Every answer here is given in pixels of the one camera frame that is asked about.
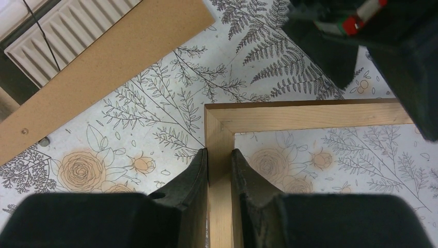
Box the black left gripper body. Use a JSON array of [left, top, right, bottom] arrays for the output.
[[308, 0, 438, 143]]

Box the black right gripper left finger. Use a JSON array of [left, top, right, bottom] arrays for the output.
[[1, 149, 208, 247]]

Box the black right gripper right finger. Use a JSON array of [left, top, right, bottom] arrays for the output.
[[231, 149, 432, 247]]

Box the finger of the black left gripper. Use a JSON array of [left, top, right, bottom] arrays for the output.
[[282, 13, 359, 89]]

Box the wooden picture frame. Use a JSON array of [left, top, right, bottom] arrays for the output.
[[204, 98, 412, 247]]

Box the photo print of window plant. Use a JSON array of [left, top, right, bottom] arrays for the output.
[[1, 0, 138, 105]]

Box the brown cardboard backing board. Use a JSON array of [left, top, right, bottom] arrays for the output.
[[1, 1, 214, 164]]

